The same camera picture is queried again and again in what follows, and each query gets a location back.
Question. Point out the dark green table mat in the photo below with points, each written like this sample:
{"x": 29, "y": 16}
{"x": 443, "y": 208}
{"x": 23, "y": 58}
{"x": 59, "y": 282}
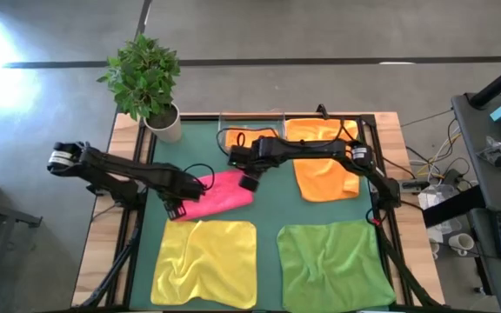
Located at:
{"x": 272, "y": 208}

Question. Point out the black clamp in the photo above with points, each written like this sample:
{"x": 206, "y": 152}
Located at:
{"x": 321, "y": 112}

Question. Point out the clear plastic bin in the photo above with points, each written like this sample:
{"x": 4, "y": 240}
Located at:
{"x": 250, "y": 121}

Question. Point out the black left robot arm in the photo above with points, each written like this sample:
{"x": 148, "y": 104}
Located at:
{"x": 115, "y": 167}

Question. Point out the clear plastic bag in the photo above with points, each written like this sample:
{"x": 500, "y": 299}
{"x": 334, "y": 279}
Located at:
{"x": 494, "y": 150}

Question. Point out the white plastic bag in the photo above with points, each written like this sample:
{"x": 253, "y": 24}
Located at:
{"x": 433, "y": 200}

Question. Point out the orange microfiber towel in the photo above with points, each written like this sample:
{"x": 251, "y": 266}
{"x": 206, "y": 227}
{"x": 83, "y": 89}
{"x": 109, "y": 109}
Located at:
{"x": 259, "y": 134}
{"x": 320, "y": 182}

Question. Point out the white plant pot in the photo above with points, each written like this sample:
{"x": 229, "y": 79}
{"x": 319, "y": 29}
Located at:
{"x": 170, "y": 130}

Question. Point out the yellow microfiber towel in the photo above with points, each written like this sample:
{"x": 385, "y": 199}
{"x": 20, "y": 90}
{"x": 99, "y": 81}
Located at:
{"x": 202, "y": 261}

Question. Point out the pink microfiber towel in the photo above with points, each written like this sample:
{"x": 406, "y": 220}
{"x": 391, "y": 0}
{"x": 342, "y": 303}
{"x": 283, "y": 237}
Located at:
{"x": 224, "y": 195}

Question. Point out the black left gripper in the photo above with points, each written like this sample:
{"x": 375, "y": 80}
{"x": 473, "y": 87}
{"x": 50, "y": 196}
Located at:
{"x": 183, "y": 187}

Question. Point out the black power adapter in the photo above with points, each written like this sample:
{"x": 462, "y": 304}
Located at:
{"x": 452, "y": 177}

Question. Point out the white mug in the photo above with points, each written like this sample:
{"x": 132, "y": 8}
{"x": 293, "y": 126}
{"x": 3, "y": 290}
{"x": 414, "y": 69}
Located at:
{"x": 459, "y": 243}

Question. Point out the black flat bar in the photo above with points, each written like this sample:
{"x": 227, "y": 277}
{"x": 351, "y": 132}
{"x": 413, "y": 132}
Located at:
{"x": 455, "y": 206}

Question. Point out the black metal table frame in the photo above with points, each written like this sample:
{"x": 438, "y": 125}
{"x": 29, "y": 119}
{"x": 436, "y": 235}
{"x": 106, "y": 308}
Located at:
{"x": 132, "y": 243}

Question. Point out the black pole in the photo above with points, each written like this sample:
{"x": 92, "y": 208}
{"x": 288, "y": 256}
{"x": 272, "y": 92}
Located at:
{"x": 500, "y": 80}

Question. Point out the green microfiber towel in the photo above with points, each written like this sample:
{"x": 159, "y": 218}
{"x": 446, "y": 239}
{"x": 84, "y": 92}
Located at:
{"x": 333, "y": 265}

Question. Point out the green leafy plant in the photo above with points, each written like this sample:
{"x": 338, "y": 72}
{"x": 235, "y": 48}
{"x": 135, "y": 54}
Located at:
{"x": 139, "y": 74}

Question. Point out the red connector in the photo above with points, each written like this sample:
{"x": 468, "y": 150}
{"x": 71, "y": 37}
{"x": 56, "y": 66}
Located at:
{"x": 377, "y": 221}

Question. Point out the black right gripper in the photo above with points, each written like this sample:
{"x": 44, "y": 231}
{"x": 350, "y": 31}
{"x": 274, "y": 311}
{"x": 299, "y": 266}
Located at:
{"x": 252, "y": 154}

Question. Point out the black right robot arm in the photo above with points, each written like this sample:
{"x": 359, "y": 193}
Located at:
{"x": 320, "y": 150}

